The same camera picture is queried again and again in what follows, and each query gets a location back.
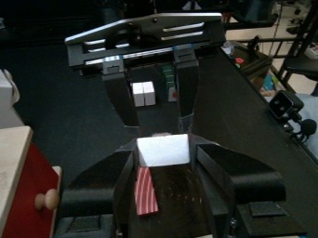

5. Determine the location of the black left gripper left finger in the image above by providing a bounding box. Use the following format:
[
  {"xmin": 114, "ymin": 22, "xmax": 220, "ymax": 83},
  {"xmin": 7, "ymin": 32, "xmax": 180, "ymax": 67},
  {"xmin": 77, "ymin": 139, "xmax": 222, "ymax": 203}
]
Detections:
[{"xmin": 53, "ymin": 138, "xmax": 142, "ymax": 238}]

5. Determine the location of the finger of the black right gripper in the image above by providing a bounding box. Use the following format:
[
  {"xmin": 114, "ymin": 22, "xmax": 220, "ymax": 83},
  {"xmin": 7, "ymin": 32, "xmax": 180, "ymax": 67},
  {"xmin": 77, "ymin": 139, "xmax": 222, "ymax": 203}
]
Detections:
[
  {"xmin": 171, "ymin": 43, "xmax": 202, "ymax": 135},
  {"xmin": 99, "ymin": 55, "xmax": 142, "ymax": 128}
]

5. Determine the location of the red white striped piece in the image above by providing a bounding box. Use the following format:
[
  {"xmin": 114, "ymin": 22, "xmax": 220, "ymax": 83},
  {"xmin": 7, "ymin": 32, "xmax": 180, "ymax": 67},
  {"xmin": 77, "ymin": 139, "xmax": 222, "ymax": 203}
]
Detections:
[{"xmin": 134, "ymin": 165, "xmax": 160, "ymax": 217}]

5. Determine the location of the black camera cable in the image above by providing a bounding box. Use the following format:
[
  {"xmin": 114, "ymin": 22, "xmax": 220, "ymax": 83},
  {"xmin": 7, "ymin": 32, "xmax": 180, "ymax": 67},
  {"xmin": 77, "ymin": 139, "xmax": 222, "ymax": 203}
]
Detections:
[{"xmin": 285, "ymin": 117, "xmax": 318, "ymax": 147}]

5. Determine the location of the white toy rice block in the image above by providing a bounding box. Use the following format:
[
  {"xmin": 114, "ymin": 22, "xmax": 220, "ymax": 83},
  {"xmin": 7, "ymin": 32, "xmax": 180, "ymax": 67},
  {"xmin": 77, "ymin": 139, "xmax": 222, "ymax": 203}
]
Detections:
[{"xmin": 135, "ymin": 133, "xmax": 191, "ymax": 167}]

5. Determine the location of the small green toy box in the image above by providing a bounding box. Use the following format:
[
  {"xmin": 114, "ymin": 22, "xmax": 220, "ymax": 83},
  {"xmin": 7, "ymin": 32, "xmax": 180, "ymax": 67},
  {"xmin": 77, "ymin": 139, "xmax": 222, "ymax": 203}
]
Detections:
[{"xmin": 160, "ymin": 64, "xmax": 179, "ymax": 103}]

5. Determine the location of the black metal stand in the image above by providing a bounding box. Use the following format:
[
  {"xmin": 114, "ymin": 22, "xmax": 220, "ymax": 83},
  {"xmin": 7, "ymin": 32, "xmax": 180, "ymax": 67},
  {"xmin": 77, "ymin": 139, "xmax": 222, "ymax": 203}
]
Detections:
[{"xmin": 275, "ymin": 0, "xmax": 318, "ymax": 94}]

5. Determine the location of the red-fronted wooden toy oven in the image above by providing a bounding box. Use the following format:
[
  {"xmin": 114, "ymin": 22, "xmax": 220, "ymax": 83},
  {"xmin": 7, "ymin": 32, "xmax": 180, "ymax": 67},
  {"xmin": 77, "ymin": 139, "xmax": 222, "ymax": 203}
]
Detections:
[{"xmin": 0, "ymin": 125, "xmax": 63, "ymax": 238}]

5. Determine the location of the small white block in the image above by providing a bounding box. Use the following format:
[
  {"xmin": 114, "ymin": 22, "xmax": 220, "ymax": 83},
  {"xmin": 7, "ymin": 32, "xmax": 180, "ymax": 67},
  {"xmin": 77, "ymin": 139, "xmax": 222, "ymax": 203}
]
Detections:
[{"xmin": 131, "ymin": 81, "xmax": 156, "ymax": 108}]

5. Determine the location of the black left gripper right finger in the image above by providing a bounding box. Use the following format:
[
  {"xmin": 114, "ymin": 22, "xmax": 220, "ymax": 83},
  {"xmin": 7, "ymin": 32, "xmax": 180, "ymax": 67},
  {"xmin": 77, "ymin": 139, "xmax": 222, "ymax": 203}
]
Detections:
[{"xmin": 187, "ymin": 134, "xmax": 309, "ymax": 238}]

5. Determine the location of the black box with red button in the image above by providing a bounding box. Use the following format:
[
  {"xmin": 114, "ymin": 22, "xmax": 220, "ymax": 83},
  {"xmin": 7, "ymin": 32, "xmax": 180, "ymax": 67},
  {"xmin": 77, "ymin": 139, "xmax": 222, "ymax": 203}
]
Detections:
[{"xmin": 224, "ymin": 40, "xmax": 274, "ymax": 78}]

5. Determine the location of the small black table camera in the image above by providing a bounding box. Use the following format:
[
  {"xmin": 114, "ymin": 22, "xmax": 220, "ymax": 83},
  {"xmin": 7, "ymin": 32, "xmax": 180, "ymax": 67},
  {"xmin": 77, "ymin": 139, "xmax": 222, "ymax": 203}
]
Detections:
[{"xmin": 267, "ymin": 90, "xmax": 306, "ymax": 122}]

